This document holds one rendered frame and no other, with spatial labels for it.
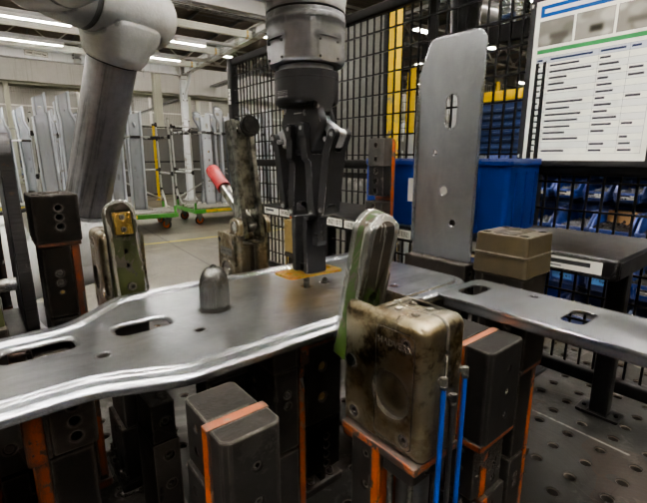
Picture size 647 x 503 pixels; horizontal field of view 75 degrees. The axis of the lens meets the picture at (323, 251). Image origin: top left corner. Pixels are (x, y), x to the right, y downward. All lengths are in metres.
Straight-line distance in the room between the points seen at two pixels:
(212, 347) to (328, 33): 0.34
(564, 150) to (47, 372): 0.85
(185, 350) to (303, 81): 0.30
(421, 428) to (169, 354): 0.21
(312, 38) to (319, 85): 0.05
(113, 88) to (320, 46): 0.64
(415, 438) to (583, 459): 0.52
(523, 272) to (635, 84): 0.41
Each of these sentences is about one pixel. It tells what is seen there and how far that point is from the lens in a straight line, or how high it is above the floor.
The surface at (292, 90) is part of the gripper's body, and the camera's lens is 0.50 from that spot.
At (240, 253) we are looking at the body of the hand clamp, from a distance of 0.63.
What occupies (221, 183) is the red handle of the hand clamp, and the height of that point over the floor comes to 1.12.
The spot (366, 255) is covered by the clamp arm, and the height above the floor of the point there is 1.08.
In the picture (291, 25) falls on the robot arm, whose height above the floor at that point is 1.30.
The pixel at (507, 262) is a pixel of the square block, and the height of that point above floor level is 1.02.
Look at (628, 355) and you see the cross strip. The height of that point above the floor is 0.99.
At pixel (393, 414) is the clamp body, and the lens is 0.37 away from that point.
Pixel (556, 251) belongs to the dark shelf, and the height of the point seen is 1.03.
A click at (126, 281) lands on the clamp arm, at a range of 0.59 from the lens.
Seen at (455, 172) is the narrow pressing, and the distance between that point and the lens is 0.69.
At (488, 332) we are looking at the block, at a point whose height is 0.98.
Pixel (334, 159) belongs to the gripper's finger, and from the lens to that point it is 0.48.
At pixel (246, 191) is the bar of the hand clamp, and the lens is 0.65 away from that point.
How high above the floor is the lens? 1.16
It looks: 13 degrees down
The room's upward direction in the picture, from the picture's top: straight up
